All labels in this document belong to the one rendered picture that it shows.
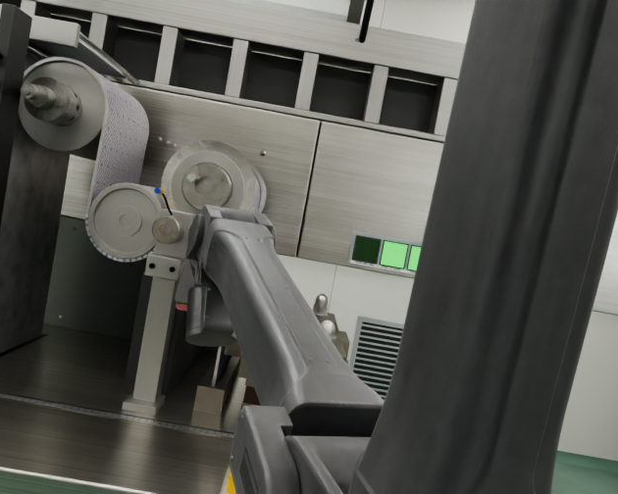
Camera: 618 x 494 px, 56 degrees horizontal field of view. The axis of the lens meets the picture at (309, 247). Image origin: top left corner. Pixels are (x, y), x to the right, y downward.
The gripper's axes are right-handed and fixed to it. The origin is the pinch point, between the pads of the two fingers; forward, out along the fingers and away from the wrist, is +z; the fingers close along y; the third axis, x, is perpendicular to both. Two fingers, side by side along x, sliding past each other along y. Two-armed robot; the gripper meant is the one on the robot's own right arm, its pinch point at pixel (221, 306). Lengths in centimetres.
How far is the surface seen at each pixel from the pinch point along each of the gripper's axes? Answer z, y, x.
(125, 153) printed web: 7.7, -23.5, 27.4
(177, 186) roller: -1.4, -10.7, 17.6
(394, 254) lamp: 30, 30, 28
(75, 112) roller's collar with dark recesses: -6.0, -27.8, 24.9
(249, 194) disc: -1.5, 0.7, 18.4
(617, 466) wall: 290, 232, 33
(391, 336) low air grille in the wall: 263, 77, 84
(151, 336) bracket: 6.2, -10.1, -4.6
